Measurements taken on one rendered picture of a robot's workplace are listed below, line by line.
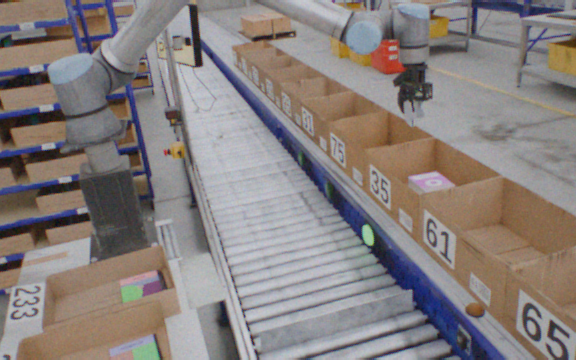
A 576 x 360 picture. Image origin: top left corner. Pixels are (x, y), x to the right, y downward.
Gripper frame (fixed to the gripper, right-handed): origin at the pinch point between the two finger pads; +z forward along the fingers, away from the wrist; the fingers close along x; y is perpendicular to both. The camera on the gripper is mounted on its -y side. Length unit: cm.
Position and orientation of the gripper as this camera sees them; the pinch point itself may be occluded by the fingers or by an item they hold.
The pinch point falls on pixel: (410, 122)
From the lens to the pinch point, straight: 170.2
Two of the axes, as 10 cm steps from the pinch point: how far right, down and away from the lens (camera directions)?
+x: 9.5, -2.2, 2.3
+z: 1.1, 9.1, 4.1
